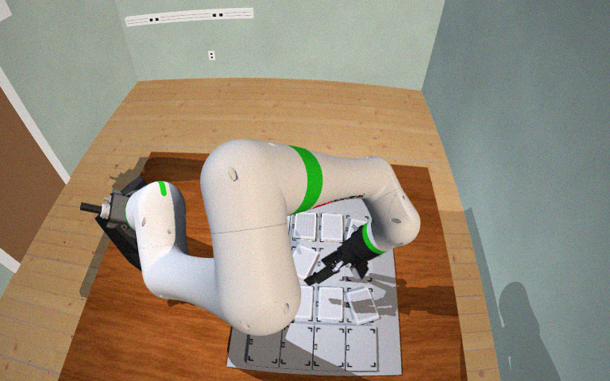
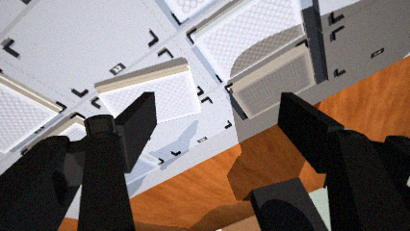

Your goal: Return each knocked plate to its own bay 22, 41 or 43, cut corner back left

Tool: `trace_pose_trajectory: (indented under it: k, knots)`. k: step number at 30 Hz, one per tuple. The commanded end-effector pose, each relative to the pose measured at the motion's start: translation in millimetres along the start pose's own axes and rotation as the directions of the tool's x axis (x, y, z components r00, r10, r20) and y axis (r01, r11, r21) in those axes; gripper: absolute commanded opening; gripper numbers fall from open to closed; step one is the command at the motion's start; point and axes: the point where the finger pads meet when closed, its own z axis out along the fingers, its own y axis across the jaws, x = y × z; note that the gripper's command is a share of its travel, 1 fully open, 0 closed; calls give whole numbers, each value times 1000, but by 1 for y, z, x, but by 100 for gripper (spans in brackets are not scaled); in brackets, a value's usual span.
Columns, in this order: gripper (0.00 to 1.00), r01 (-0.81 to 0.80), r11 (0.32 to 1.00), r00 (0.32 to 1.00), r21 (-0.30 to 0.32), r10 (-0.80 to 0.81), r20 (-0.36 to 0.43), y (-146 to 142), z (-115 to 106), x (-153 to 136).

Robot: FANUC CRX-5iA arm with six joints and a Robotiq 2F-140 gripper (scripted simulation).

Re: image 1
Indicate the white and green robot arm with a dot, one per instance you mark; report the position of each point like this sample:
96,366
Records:
252,186

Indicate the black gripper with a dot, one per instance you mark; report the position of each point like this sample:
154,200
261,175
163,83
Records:
342,257

